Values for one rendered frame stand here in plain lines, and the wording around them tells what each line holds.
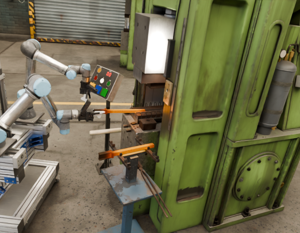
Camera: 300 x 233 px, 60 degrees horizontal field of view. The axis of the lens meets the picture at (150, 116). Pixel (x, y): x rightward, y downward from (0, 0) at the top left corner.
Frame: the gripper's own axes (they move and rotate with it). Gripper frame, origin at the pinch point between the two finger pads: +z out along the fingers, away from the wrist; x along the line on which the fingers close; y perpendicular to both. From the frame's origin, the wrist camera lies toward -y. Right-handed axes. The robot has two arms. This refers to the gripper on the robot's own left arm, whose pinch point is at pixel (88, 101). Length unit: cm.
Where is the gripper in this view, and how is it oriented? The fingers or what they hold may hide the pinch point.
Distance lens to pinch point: 253.2
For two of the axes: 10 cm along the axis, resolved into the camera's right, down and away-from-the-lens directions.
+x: -0.6, 4.2, -9.1
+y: -9.9, -1.2, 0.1
